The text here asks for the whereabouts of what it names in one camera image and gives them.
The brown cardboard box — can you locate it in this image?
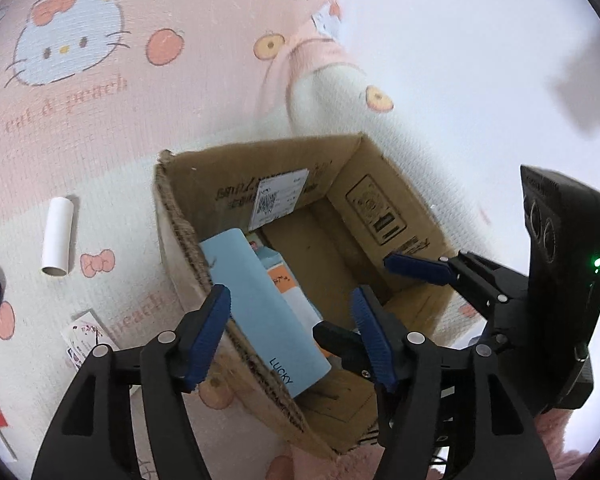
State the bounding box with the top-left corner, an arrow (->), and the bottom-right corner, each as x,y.
152,132 -> 458,458

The pink printed blanket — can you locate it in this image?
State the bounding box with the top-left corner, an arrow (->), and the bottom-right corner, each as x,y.
0,0 -> 486,480

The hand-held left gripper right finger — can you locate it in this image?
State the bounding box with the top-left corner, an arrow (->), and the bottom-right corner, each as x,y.
350,285 -> 558,480

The orange box with white label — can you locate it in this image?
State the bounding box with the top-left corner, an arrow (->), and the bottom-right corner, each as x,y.
266,265 -> 325,333

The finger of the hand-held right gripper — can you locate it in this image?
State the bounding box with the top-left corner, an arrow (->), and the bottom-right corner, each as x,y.
383,252 -> 463,287
312,322 -> 381,377

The light blue box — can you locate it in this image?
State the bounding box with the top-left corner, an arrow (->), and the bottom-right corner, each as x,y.
198,228 -> 332,399

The white printed card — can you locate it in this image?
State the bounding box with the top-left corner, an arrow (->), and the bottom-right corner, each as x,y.
61,310 -> 122,372

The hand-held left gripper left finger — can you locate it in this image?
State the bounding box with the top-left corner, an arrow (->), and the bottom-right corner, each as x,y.
30,283 -> 232,480

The white paper tube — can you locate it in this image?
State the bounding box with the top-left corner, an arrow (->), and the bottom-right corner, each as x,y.
41,196 -> 76,277

